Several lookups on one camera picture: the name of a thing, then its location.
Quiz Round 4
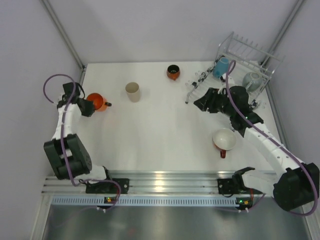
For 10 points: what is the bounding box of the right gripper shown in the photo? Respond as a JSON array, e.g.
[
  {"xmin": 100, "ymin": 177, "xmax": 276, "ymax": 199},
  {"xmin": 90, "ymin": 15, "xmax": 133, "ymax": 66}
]
[{"xmin": 193, "ymin": 87, "xmax": 236, "ymax": 117}]

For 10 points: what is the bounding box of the orange mug black handle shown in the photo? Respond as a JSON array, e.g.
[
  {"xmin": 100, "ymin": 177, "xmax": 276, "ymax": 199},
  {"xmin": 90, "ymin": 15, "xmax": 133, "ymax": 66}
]
[{"xmin": 86, "ymin": 92, "xmax": 112, "ymax": 112}]

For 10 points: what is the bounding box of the blue ceramic mug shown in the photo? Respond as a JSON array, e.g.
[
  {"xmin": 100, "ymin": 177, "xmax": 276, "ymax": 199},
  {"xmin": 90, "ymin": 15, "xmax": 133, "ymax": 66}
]
[{"xmin": 212, "ymin": 55, "xmax": 229, "ymax": 78}]

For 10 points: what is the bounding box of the white and red mug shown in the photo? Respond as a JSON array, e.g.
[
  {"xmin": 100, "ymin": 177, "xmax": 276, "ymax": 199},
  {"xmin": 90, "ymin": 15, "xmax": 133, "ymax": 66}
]
[{"xmin": 212, "ymin": 128, "xmax": 237, "ymax": 159}]

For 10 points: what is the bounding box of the beige tumbler cup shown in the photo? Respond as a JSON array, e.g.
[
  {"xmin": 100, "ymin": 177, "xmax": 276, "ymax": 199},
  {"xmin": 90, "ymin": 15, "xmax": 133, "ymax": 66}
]
[{"xmin": 125, "ymin": 82, "xmax": 141, "ymax": 103}]

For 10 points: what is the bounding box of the grey ceramic mug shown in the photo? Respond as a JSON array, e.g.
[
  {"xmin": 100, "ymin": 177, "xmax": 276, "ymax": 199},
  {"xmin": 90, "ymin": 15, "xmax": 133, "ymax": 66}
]
[{"xmin": 242, "ymin": 72, "xmax": 263, "ymax": 92}]

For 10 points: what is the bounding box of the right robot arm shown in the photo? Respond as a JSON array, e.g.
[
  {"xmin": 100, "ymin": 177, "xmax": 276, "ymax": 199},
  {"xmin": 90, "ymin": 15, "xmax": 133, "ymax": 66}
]
[{"xmin": 194, "ymin": 86, "xmax": 320, "ymax": 215}]

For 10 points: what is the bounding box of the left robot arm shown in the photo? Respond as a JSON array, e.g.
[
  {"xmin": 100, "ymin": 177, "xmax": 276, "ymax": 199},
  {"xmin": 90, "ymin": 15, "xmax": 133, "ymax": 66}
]
[{"xmin": 43, "ymin": 82, "xmax": 114, "ymax": 193}]

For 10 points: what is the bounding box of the silver metal dish rack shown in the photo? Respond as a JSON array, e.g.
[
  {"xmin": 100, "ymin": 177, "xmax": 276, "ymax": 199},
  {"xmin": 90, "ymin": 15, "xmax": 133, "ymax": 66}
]
[{"xmin": 184, "ymin": 31, "xmax": 286, "ymax": 132}]

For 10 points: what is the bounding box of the black and red bowl cup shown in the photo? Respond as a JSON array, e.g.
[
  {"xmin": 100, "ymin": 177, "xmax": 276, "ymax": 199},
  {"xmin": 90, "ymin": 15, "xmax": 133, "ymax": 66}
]
[{"xmin": 166, "ymin": 64, "xmax": 181, "ymax": 81}]

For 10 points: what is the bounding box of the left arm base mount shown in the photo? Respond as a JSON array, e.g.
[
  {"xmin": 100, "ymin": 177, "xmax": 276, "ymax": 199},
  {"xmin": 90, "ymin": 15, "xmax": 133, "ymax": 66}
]
[{"xmin": 85, "ymin": 178, "xmax": 130, "ymax": 194}]

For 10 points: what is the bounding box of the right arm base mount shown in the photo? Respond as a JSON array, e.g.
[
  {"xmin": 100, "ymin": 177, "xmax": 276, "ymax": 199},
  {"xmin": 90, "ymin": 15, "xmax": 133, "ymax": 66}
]
[{"xmin": 217, "ymin": 178, "xmax": 238, "ymax": 198}]

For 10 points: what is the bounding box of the aluminium mounting rail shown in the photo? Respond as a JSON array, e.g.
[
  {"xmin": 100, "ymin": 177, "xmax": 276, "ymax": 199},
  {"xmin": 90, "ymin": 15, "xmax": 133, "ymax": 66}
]
[{"xmin": 41, "ymin": 170, "xmax": 234, "ymax": 196}]

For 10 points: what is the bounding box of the slotted cable duct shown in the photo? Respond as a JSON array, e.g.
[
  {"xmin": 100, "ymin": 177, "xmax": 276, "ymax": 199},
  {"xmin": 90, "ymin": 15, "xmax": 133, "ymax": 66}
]
[{"xmin": 51, "ymin": 195, "xmax": 245, "ymax": 207}]

